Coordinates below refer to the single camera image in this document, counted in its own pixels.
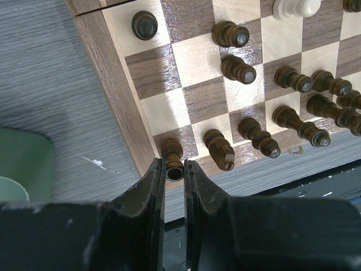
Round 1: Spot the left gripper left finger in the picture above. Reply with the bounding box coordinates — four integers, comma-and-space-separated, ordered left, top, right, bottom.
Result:
1, 159, 165, 270

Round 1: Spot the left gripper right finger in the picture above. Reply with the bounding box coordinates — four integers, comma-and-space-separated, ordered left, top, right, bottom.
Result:
184, 160, 360, 270

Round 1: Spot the dark chess piece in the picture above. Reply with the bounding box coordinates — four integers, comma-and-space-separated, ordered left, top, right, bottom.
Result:
131, 11, 158, 41
161, 141, 184, 182
212, 21, 250, 47
221, 55, 257, 85

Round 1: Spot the dark chess pawn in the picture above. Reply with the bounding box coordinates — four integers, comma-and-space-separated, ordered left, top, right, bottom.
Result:
237, 117, 281, 159

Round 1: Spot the dark bishop edge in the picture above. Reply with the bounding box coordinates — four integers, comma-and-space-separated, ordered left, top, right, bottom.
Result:
203, 129, 235, 171

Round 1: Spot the wooden chess board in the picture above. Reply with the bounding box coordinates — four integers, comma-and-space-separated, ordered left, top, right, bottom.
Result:
67, 1, 360, 175

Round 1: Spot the white pawn mid board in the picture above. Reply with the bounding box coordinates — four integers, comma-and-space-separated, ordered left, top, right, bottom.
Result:
272, 0, 322, 20

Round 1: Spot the green plastic tray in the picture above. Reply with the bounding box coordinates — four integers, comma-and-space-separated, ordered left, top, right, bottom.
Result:
1, 129, 55, 202

